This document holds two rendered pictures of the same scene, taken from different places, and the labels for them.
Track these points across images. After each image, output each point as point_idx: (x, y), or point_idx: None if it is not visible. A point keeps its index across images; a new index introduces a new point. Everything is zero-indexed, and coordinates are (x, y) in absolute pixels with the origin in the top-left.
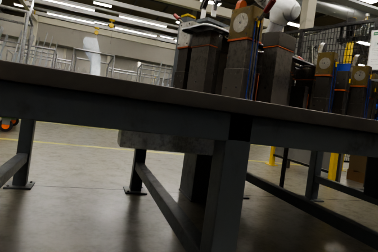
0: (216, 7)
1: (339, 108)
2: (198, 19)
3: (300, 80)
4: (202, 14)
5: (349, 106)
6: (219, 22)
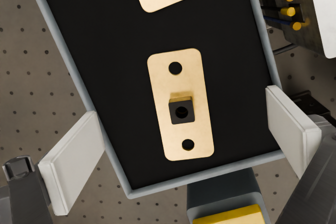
0: (333, 131)
1: None
2: (202, 179)
3: None
4: (88, 167)
5: None
6: (268, 42)
